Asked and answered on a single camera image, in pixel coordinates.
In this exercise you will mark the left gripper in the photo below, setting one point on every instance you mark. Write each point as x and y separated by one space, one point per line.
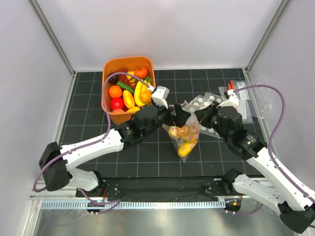
179 118

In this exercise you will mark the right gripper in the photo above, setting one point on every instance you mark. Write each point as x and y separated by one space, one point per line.
205 114

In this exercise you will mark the yellow toy lemon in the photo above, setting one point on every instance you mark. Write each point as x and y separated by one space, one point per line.
174 132

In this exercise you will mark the pink polka dot zip bag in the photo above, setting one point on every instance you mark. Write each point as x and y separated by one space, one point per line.
192 120

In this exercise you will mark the yellow toy mango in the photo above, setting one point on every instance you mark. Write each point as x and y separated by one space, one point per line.
185 149
128 99

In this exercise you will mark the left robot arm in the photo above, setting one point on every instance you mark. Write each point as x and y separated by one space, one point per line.
59 165

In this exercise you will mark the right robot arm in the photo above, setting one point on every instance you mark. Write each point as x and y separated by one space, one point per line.
290 199

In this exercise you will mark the white polka dot zip bag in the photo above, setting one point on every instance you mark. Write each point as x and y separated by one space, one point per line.
201 102

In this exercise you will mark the clear bag orange zipper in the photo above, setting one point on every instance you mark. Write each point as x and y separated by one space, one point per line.
245 108

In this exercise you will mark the orange yellow toy fruit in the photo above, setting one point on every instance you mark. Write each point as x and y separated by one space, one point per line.
145 97

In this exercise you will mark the yellow toy banana bunch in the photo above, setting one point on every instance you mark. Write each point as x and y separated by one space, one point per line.
140 87

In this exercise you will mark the orange toy pumpkin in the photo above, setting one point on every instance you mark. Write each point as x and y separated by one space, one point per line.
141 72

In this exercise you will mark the orange plastic basket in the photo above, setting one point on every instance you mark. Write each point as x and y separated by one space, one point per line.
109 70

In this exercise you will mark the green toy cucumber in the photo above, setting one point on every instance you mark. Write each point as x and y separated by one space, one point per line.
125 87

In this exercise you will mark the peach toy fruit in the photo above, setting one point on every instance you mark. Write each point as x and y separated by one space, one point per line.
118 111

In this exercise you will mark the yellow toy corn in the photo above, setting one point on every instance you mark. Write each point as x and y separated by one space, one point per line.
130 76

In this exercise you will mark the red toy chili peppers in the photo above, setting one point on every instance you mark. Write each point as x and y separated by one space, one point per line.
123 78

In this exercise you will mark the red toy apple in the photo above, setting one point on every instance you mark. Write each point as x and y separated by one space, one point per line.
117 103

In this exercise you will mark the dark purple toy plum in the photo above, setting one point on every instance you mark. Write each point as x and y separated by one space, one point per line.
114 79

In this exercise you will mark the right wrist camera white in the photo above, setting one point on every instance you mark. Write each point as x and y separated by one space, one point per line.
229 99

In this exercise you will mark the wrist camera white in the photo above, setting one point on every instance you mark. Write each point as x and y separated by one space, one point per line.
159 97
229 99

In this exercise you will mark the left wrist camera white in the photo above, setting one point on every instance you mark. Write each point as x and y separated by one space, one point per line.
159 97

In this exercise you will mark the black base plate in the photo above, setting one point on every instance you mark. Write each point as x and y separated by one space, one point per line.
165 189

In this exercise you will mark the grey slotted cable duct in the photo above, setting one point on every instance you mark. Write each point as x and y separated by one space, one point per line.
86 204

